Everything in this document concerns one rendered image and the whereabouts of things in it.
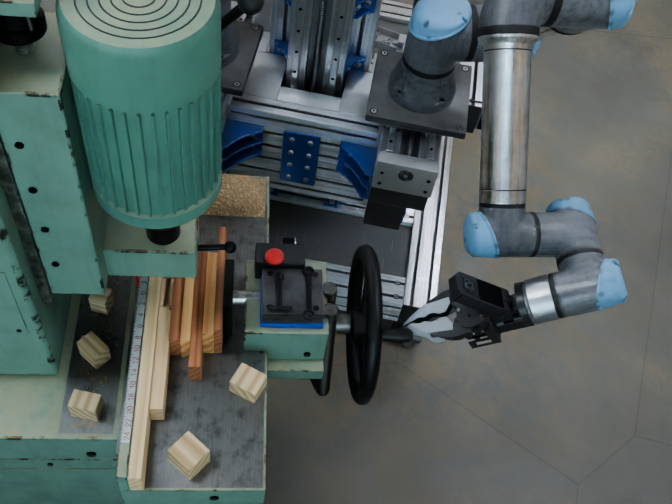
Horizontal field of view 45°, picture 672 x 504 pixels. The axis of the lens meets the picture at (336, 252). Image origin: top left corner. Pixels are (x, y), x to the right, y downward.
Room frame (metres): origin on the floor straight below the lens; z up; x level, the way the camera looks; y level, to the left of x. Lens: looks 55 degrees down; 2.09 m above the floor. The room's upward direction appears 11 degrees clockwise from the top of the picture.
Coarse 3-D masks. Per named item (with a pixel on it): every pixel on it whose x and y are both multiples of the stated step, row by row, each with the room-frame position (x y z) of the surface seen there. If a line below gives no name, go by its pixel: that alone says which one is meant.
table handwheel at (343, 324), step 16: (368, 256) 0.82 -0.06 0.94; (352, 272) 0.88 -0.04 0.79; (368, 272) 0.78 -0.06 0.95; (352, 288) 0.87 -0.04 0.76; (368, 288) 0.75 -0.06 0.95; (352, 304) 0.85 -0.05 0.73; (368, 304) 0.72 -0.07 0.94; (352, 320) 0.75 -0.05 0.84; (368, 320) 0.70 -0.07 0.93; (352, 336) 0.73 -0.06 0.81; (368, 336) 0.68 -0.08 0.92; (352, 352) 0.77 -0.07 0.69; (368, 352) 0.66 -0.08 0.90; (352, 368) 0.73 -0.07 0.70; (368, 368) 0.64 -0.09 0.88; (352, 384) 0.69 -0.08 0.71; (368, 384) 0.63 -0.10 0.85; (368, 400) 0.62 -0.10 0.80
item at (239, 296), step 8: (232, 264) 0.72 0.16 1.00; (224, 272) 0.70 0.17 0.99; (232, 272) 0.70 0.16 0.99; (224, 280) 0.68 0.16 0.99; (232, 280) 0.69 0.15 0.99; (224, 288) 0.67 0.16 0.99; (232, 288) 0.67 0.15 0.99; (224, 296) 0.66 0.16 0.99; (232, 296) 0.66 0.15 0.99; (240, 296) 0.68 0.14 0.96; (248, 296) 0.68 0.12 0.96; (256, 296) 0.69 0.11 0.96; (224, 304) 0.64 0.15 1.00; (232, 304) 0.64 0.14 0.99; (240, 304) 0.67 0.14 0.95; (224, 312) 0.64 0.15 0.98; (232, 312) 0.64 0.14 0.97; (224, 320) 0.64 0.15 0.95; (232, 320) 0.65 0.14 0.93; (224, 328) 0.64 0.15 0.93
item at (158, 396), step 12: (168, 312) 0.64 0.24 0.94; (168, 324) 0.62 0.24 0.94; (168, 336) 0.60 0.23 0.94; (156, 348) 0.57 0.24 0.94; (168, 348) 0.58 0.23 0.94; (156, 360) 0.55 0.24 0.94; (168, 360) 0.57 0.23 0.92; (156, 372) 0.53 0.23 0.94; (168, 372) 0.55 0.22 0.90; (156, 384) 0.51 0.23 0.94; (156, 396) 0.49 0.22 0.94; (156, 408) 0.48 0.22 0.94
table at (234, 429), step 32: (224, 224) 0.86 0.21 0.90; (256, 224) 0.87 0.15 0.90; (224, 352) 0.61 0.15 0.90; (256, 352) 0.62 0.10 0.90; (192, 384) 0.54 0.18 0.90; (224, 384) 0.55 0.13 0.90; (192, 416) 0.49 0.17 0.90; (224, 416) 0.50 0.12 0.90; (256, 416) 0.51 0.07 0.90; (160, 448) 0.43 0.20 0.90; (224, 448) 0.45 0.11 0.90; (256, 448) 0.46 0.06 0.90; (160, 480) 0.39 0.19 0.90; (192, 480) 0.39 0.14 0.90; (224, 480) 0.40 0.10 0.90; (256, 480) 0.41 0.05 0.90
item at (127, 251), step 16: (112, 224) 0.70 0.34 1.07; (192, 224) 0.73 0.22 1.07; (112, 240) 0.67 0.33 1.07; (128, 240) 0.67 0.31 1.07; (144, 240) 0.68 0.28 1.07; (176, 240) 0.69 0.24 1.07; (192, 240) 0.70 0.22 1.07; (112, 256) 0.65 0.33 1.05; (128, 256) 0.65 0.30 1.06; (144, 256) 0.66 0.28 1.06; (160, 256) 0.66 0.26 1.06; (176, 256) 0.67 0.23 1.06; (192, 256) 0.67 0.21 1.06; (112, 272) 0.65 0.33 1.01; (128, 272) 0.65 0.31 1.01; (144, 272) 0.66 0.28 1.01; (160, 272) 0.66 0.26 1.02; (176, 272) 0.67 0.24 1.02; (192, 272) 0.67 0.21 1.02
